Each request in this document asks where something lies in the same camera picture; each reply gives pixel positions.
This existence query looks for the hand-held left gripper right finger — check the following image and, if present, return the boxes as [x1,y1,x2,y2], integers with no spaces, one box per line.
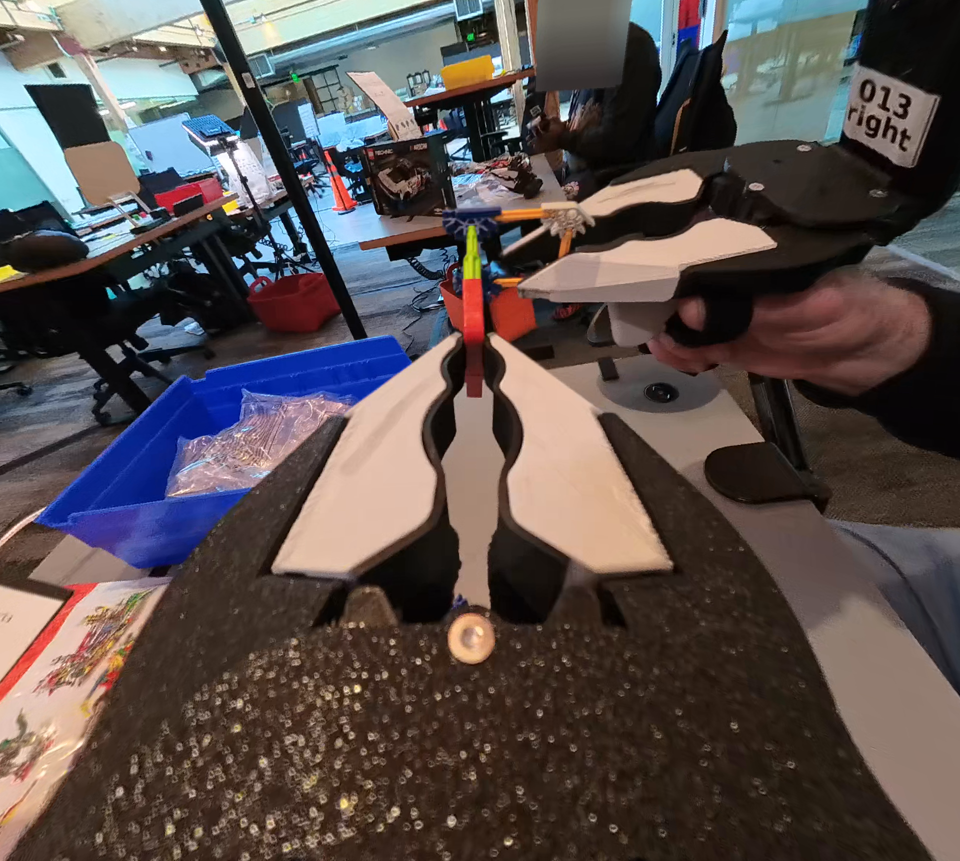
[486,334,675,624]

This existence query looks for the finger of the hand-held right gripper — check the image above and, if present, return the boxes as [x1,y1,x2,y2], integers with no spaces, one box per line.
[502,168,733,259]
[516,216,778,304]

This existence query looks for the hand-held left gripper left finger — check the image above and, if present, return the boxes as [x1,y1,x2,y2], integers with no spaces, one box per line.
[271,333,465,624]

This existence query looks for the colourful rod connector toy model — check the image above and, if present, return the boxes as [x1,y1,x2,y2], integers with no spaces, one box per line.
[441,201,597,399]

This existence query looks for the person's right forearm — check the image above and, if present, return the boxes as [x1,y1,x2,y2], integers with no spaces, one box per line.
[791,276,960,461]

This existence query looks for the person's right hand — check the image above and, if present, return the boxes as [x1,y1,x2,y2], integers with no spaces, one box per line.
[645,267,936,399]

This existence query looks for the black jacket draped chair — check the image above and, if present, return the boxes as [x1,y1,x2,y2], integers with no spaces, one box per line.
[654,30,740,159]

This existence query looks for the crumpled clear plastic bags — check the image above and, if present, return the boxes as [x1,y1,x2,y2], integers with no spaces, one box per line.
[163,388,355,500]

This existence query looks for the orange tote bin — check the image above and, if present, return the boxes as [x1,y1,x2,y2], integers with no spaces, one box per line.
[439,263,539,345]

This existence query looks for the round desk grommet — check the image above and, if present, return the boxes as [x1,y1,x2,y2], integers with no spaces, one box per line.
[597,360,723,414]

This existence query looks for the black chair armrest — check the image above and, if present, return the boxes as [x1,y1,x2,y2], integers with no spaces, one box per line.
[703,372,832,507]

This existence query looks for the red tote basket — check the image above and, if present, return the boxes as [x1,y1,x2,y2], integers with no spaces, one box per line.
[246,272,344,335]

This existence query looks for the yellow bin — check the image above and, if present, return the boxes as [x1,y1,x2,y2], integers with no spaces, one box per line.
[439,55,497,91]

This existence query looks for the dark standing desk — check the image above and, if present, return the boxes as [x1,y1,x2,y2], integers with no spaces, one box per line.
[403,69,538,163]

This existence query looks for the black toy car box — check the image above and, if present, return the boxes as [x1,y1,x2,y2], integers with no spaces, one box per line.
[363,138,456,218]

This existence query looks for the blue plastic bin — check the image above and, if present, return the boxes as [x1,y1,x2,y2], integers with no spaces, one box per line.
[35,334,412,571]

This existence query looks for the orange traffic cone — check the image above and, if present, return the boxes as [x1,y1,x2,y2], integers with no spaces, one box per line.
[321,148,360,217]

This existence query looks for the person's leg in jeans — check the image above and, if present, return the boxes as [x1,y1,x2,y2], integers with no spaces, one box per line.
[825,519,960,699]

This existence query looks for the long wooden desk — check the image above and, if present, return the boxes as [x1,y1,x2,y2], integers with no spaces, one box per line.
[0,192,245,420]

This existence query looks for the black bag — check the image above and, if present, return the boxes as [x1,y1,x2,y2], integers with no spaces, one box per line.
[0,228,91,275]

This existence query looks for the tan chair backrest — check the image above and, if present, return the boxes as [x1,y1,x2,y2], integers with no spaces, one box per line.
[63,140,141,207]

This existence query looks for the black stand pole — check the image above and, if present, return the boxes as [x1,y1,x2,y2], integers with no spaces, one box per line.
[152,0,369,342]

